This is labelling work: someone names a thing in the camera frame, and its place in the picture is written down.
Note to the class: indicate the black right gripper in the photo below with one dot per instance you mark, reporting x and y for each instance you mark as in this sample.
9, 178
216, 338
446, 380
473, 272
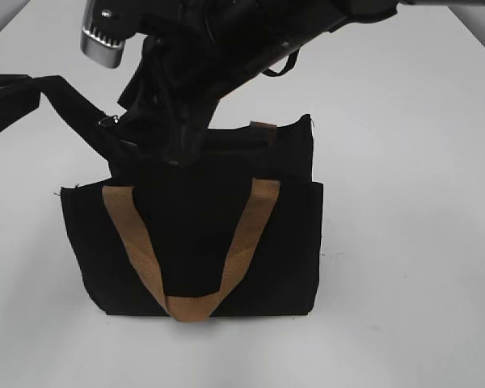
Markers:
186, 67

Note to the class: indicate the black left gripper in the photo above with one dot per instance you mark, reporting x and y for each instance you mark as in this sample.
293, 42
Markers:
18, 98

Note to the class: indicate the silver zipper pull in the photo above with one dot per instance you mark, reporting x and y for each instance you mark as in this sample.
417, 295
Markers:
108, 122

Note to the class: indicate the black bag with tan handles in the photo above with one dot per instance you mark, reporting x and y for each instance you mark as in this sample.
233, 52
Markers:
237, 234

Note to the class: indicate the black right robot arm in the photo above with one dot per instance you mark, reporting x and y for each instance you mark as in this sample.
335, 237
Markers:
266, 32

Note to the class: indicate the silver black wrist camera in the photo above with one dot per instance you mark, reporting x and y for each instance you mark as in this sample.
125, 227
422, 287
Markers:
106, 25

